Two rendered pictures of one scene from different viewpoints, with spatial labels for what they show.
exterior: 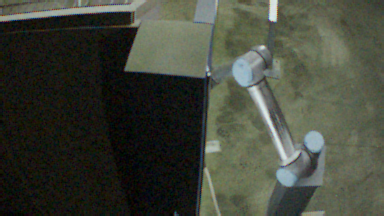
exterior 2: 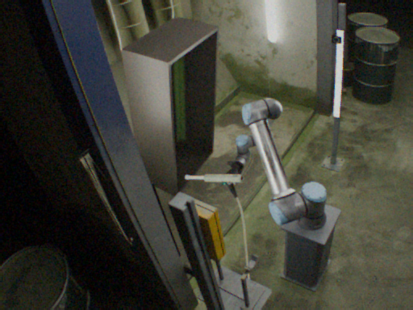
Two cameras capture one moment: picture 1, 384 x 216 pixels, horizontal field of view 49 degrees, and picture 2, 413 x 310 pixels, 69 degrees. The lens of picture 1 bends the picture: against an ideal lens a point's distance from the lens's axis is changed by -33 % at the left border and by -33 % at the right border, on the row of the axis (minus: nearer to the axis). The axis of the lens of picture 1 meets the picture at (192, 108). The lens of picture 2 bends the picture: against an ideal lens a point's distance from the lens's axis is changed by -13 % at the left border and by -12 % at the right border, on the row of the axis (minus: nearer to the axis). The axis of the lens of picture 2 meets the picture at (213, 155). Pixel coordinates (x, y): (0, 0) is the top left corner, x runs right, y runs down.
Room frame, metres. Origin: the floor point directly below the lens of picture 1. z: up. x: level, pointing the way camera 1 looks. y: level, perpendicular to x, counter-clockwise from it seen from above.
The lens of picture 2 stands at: (0.20, -1.00, 2.36)
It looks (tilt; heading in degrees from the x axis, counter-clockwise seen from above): 39 degrees down; 36
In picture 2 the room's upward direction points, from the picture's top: 11 degrees counter-clockwise
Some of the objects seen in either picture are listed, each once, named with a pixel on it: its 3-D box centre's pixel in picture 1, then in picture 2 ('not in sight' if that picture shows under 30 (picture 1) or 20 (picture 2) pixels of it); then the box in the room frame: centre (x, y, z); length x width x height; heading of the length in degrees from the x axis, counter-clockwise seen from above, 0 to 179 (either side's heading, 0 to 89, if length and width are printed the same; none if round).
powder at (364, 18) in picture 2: not in sight; (368, 19); (5.01, -0.60, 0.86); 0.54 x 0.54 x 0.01
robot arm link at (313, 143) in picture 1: (311, 149); (312, 199); (1.57, -0.68, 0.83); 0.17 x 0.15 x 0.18; 136
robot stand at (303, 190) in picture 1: (294, 189); (308, 246); (1.58, -0.68, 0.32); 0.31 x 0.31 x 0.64; 84
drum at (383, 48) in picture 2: not in sight; (374, 66); (4.38, -0.78, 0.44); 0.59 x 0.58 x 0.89; 8
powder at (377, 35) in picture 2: not in sight; (377, 35); (4.38, -0.78, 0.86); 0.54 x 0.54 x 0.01
